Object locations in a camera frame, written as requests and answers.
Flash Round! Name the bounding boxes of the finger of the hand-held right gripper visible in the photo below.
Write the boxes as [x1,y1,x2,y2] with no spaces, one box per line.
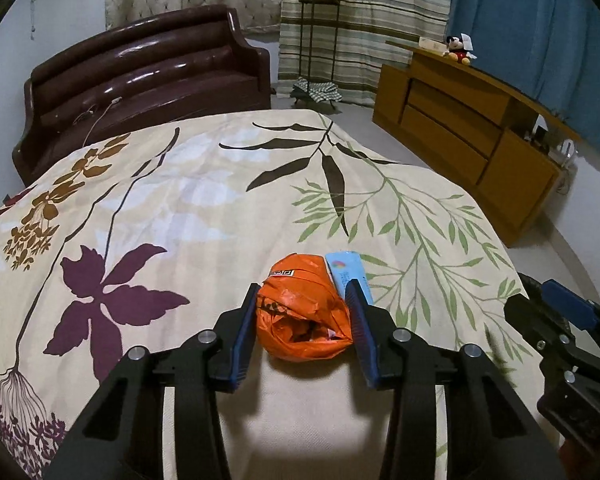
[517,272,600,336]
[504,292,553,357]

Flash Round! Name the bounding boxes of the light blue small packet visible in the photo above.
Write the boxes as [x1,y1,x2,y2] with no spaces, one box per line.
[325,251,376,307]

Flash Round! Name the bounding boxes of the white flat box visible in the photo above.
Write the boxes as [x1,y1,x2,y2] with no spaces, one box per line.
[417,36,449,56]

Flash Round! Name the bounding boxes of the floral bedspread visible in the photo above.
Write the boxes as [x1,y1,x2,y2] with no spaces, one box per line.
[0,109,548,480]

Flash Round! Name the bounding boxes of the mouse plush toy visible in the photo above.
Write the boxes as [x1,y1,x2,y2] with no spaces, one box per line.
[442,32,476,66]

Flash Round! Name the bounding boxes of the white charger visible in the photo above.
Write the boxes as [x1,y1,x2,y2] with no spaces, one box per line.
[555,140,579,167]

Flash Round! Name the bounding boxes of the striped curtain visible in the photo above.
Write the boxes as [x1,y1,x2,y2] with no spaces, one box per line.
[278,0,454,109]

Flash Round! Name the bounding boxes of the white cable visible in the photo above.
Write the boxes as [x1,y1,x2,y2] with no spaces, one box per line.
[72,97,124,147]

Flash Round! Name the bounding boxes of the small white card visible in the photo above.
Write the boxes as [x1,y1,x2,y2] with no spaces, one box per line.
[532,117,551,149]

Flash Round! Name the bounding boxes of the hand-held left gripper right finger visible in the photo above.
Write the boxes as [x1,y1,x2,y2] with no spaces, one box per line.
[344,280,567,480]

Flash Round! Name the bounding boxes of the orange plastic bag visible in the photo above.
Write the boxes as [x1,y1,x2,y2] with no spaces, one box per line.
[255,253,354,361]

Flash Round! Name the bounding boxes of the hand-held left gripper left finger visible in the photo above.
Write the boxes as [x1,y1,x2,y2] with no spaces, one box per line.
[45,282,263,480]

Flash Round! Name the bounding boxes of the wooden cabinet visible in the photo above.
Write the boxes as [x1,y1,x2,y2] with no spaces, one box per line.
[372,40,582,249]

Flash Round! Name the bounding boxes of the blue curtain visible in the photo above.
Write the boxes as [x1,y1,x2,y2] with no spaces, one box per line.
[445,0,600,177]

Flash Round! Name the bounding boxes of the brown leather sofa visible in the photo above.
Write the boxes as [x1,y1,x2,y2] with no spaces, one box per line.
[11,4,273,187]

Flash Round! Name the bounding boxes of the checkered cloth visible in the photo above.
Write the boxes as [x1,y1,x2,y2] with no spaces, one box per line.
[290,77,344,111]

